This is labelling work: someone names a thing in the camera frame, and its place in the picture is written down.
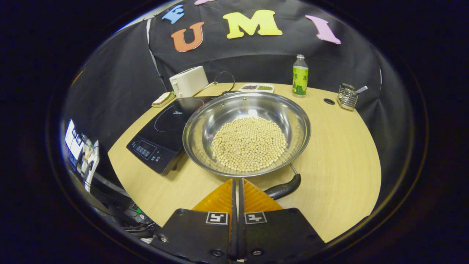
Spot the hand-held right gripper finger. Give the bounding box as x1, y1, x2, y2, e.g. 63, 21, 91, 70
238, 179, 325, 263
151, 179, 235, 263

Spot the pile of soybeans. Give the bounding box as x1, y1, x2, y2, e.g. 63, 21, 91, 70
211, 117, 288, 173

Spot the stainless steel pot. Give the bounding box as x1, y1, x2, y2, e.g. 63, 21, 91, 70
182, 91, 311, 201

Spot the black induction cooktop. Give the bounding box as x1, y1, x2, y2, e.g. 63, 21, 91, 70
126, 96, 221, 176

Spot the white divided bean plate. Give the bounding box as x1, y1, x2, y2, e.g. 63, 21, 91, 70
238, 83, 275, 93

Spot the small tray with bread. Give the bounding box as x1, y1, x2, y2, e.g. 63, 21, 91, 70
152, 91, 177, 108

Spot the white toaster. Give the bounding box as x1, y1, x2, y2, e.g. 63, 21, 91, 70
169, 66, 209, 98

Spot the green label drink bottle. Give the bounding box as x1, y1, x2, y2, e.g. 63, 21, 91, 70
292, 54, 309, 98

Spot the computer screen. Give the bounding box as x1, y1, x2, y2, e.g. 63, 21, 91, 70
64, 119, 100, 193

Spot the black backdrop cloth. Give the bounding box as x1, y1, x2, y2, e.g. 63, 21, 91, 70
62, 0, 413, 206

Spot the bundle of dark cables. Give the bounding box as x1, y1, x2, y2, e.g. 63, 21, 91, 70
92, 172, 162, 242

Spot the black power cable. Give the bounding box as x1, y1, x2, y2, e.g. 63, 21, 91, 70
214, 71, 237, 96

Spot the metal wire utensil holder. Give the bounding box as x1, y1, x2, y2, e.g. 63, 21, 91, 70
337, 83, 359, 111

